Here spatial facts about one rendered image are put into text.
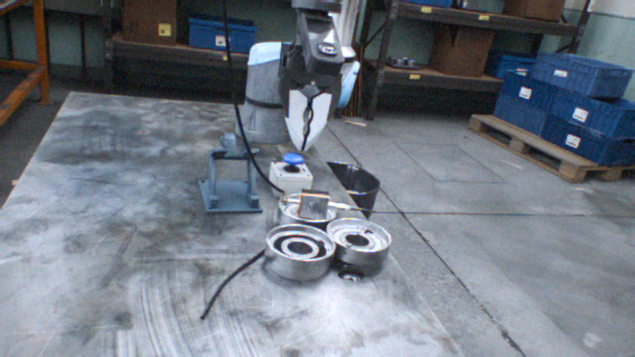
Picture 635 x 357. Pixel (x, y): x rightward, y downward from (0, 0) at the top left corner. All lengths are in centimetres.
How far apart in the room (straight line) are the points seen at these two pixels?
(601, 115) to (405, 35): 191
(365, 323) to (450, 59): 430
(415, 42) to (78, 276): 474
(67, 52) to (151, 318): 425
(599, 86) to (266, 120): 353
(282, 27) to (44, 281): 424
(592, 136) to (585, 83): 40
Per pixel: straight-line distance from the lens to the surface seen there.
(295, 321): 69
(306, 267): 75
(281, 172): 100
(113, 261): 79
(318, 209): 87
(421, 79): 473
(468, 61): 500
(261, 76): 126
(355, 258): 80
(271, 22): 482
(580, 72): 452
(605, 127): 434
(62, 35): 483
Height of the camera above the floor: 123
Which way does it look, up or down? 23 degrees down
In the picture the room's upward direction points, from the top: 9 degrees clockwise
